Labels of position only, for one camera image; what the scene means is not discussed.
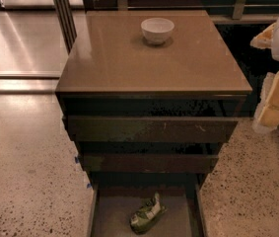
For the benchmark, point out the brown drawer cabinet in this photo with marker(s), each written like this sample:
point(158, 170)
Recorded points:
point(112, 71)

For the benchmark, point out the blue tape piece upper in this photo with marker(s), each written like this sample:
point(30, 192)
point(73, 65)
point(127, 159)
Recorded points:
point(76, 160)

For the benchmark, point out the blue tape piece lower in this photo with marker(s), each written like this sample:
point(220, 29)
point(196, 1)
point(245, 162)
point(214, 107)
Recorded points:
point(88, 185)

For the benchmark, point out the blue tape piece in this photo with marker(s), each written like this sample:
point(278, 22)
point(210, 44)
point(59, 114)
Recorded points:
point(76, 160)
point(88, 185)

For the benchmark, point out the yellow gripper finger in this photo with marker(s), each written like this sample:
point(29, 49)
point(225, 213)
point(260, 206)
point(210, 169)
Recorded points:
point(266, 116)
point(264, 39)

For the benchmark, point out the white ceramic bowl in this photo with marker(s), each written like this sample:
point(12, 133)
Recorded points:
point(157, 30)

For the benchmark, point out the middle drawer front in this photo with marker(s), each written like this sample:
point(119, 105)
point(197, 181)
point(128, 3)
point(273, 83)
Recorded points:
point(149, 163)

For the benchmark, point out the top drawer front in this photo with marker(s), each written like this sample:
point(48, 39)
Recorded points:
point(151, 129)

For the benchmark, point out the open bottom drawer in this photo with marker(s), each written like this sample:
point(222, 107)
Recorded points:
point(113, 206)

